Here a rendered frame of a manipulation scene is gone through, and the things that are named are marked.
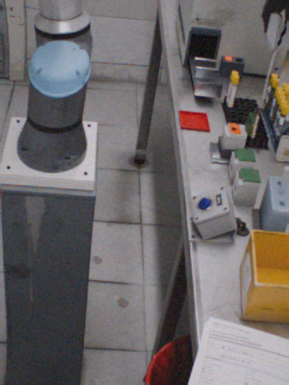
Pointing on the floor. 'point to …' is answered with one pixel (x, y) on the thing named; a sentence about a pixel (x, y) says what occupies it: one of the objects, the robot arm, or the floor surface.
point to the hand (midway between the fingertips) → (274, 49)
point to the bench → (218, 254)
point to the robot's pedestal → (46, 280)
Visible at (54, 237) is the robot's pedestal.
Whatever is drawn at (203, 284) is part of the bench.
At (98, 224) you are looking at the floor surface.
